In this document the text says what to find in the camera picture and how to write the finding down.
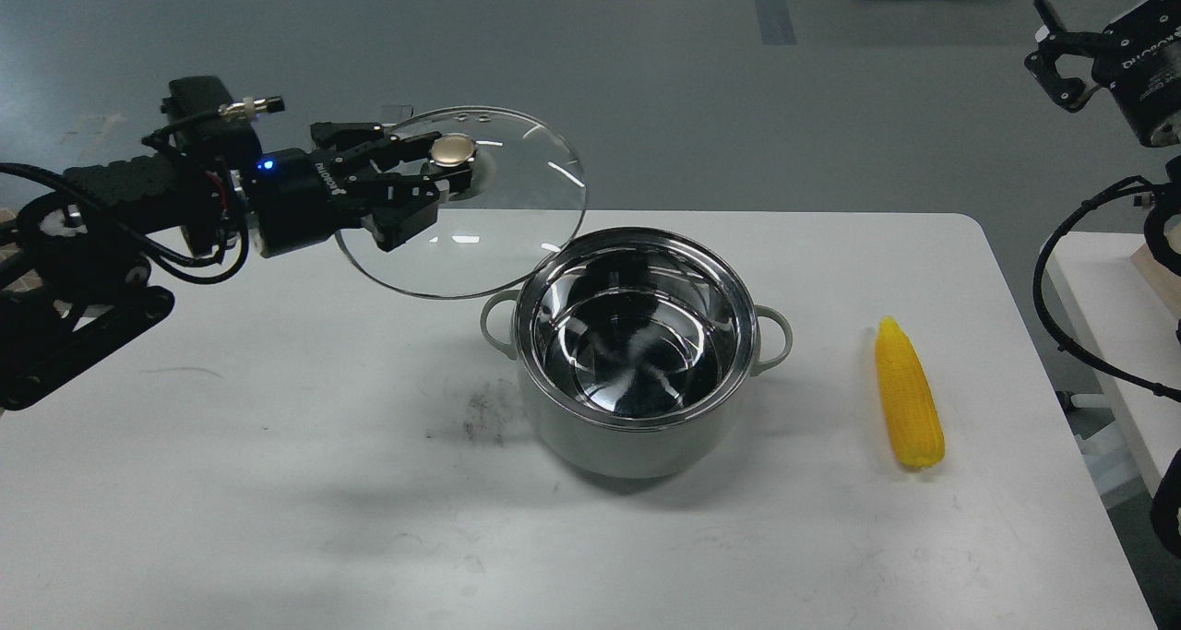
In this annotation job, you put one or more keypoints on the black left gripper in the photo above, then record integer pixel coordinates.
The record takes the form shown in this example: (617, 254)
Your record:
(293, 196)

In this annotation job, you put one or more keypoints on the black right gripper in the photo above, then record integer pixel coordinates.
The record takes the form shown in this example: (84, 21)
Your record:
(1142, 73)

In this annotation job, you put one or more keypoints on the glass pot lid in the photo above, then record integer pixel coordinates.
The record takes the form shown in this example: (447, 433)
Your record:
(526, 199)

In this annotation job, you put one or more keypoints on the yellow corn cob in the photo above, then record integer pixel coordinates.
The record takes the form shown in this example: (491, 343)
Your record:
(907, 401)

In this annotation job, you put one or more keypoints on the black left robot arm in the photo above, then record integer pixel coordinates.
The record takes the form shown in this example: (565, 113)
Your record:
(76, 282)

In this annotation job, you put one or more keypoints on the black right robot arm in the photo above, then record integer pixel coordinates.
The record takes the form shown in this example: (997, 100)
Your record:
(1135, 206)

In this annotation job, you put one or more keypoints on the grey steel cooking pot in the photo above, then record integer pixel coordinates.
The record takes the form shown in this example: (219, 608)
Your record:
(633, 346)

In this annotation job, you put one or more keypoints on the wooden block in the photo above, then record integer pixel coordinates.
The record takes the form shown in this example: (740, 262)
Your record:
(1162, 282)

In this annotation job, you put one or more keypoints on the white side table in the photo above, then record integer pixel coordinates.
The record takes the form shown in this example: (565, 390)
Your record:
(1116, 316)

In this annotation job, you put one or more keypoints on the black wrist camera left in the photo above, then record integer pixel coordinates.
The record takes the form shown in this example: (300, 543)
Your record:
(201, 114)

